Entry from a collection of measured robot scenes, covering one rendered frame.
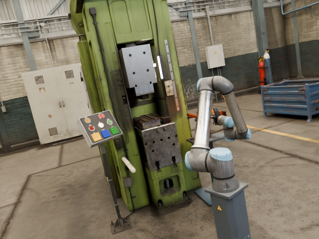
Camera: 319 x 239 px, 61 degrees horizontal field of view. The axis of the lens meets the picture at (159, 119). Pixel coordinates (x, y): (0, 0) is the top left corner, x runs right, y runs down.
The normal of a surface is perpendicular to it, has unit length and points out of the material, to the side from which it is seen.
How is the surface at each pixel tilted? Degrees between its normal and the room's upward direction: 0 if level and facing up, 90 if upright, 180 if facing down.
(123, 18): 90
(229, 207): 90
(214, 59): 90
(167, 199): 90
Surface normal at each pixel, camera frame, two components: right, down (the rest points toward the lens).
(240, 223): 0.62, 0.03
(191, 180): 0.32, 0.11
